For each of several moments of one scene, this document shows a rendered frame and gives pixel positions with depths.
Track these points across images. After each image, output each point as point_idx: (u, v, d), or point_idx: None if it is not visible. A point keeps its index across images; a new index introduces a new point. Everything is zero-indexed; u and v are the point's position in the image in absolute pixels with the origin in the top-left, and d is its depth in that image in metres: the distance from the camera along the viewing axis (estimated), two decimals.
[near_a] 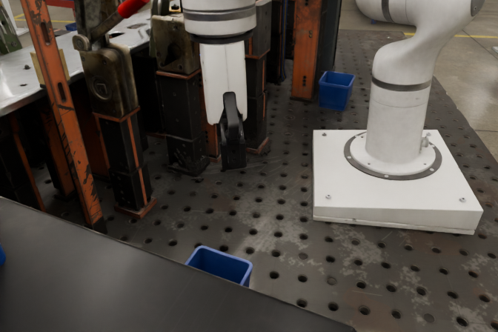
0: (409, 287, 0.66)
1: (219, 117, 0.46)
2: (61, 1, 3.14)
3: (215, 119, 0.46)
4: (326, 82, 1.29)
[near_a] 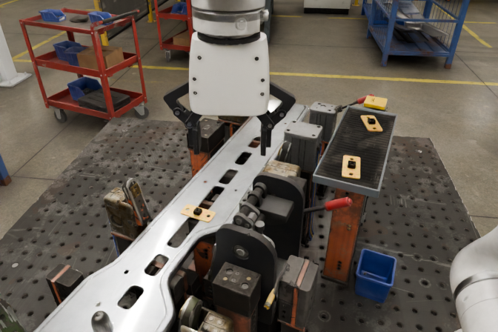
0: None
1: None
2: (64, 65, 3.01)
3: None
4: (362, 259, 1.16)
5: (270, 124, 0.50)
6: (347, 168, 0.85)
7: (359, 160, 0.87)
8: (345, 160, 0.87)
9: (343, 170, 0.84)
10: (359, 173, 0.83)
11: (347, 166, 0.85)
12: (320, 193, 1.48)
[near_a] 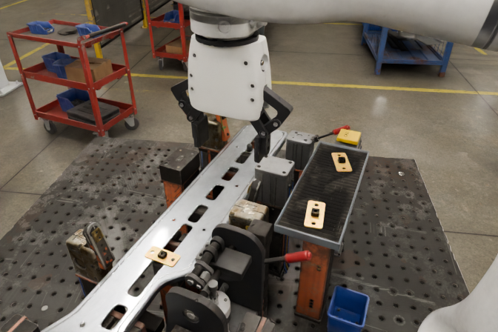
0: None
1: None
2: (52, 78, 2.99)
3: None
4: (336, 296, 1.14)
5: (263, 131, 0.49)
6: (310, 216, 0.83)
7: (324, 206, 0.85)
8: (310, 207, 0.85)
9: (306, 218, 0.82)
10: (322, 223, 0.81)
11: (310, 214, 0.83)
12: None
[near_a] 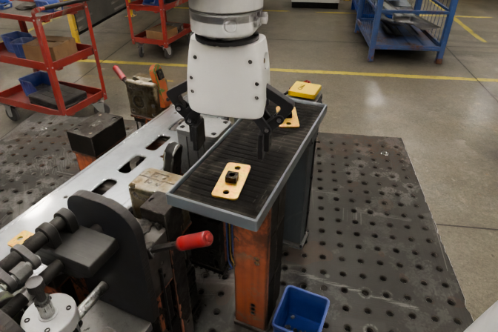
0: None
1: None
2: (9, 58, 2.72)
3: None
4: (288, 299, 0.87)
5: (266, 128, 0.49)
6: (224, 182, 0.56)
7: (247, 170, 0.59)
8: (227, 170, 0.59)
9: (217, 185, 0.55)
10: (239, 192, 0.54)
11: (224, 179, 0.56)
12: None
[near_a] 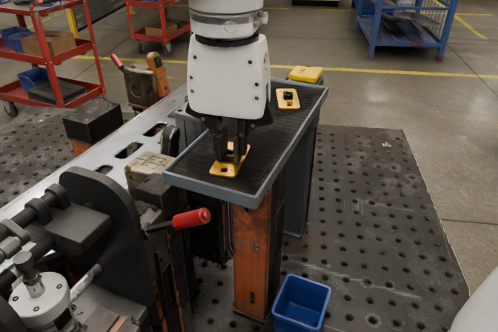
0: None
1: None
2: (7, 52, 2.70)
3: None
4: (288, 287, 0.85)
5: (242, 133, 0.51)
6: (223, 161, 0.54)
7: (247, 149, 0.57)
8: (225, 149, 0.57)
9: (215, 164, 0.53)
10: (238, 170, 0.52)
11: (223, 158, 0.54)
12: None
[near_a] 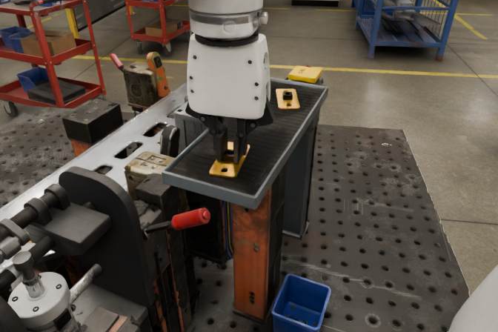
0: None
1: None
2: (7, 52, 2.70)
3: None
4: (288, 287, 0.85)
5: (242, 133, 0.51)
6: (223, 161, 0.54)
7: (247, 149, 0.57)
8: (225, 149, 0.57)
9: (215, 164, 0.53)
10: (238, 170, 0.52)
11: (223, 158, 0.54)
12: None
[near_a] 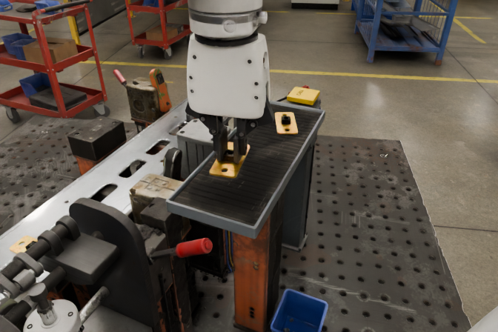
0: None
1: None
2: (9, 59, 2.73)
3: None
4: (287, 302, 0.88)
5: (242, 133, 0.51)
6: (223, 161, 0.54)
7: (247, 149, 0.57)
8: (225, 149, 0.57)
9: (215, 164, 0.53)
10: (238, 170, 0.52)
11: (223, 158, 0.54)
12: None
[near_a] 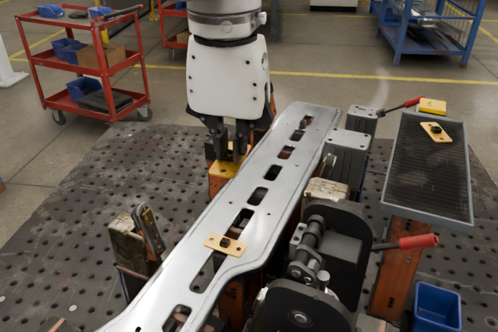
0: None
1: None
2: (62, 64, 2.82)
3: None
4: None
5: (241, 133, 0.51)
6: (223, 161, 0.54)
7: (247, 149, 0.57)
8: (226, 149, 0.57)
9: (215, 164, 0.53)
10: (237, 170, 0.52)
11: (223, 158, 0.54)
12: None
